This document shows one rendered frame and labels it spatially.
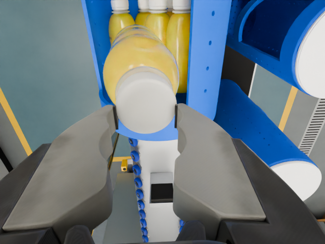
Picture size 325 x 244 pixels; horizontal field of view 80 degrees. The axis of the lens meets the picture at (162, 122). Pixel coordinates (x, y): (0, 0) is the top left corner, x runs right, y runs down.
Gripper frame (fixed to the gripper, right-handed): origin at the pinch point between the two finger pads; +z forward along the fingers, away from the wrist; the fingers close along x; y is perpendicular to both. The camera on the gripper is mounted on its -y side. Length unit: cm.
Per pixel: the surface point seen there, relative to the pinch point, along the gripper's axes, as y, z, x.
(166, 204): 59, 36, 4
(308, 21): -2, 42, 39
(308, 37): 2, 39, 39
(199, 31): -2.0, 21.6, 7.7
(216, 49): 1.2, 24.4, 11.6
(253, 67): 34, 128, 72
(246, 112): 43, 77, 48
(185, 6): -5.2, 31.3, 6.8
